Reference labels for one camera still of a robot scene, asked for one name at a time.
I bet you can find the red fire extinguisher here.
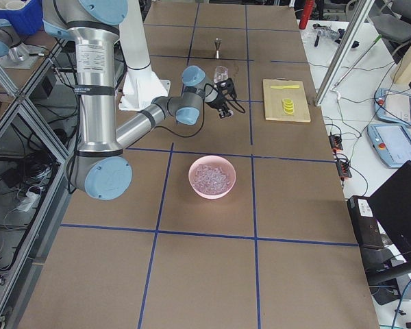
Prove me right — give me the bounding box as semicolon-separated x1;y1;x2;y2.
299;0;315;29

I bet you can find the black camera cable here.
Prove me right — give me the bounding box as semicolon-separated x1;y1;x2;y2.
153;84;246;138

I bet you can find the clear ice cubes pile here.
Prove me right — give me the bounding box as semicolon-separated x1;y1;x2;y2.
193;164;232;195

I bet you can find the yellow plastic knife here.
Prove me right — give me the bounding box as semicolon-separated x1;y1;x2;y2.
269;84;300;90

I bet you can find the bamboo cutting board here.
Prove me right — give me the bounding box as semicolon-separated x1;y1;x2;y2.
262;79;311;123

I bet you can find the clear wine glass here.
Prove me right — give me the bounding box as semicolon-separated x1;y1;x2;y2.
213;66;229;84

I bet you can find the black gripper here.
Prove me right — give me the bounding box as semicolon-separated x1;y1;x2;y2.
210;91;234;119

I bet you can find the black box with label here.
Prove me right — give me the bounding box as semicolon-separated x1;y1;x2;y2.
347;195;384;249

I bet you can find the aluminium frame post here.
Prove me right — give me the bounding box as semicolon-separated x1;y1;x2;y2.
314;0;375;106

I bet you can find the steel double jigger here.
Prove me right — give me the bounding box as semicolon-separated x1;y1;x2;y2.
214;38;222;59

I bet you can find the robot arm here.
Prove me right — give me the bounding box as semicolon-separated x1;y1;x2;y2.
42;1;232;200

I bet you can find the teach pendant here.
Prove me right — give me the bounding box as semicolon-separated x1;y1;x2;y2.
374;88;411;127
366;123;411;169

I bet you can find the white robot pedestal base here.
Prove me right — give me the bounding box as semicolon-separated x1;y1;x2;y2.
119;1;170;111

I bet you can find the teach pendant near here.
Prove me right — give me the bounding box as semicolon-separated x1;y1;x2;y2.
366;123;411;169

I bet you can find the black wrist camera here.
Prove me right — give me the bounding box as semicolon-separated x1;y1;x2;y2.
216;77;237;99

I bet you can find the teach pendant far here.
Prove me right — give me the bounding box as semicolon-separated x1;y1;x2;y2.
374;88;411;127

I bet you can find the pink bowl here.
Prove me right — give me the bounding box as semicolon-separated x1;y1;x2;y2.
188;156;236;199

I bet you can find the black laptop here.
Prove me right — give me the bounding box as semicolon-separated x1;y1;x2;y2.
368;160;411;260

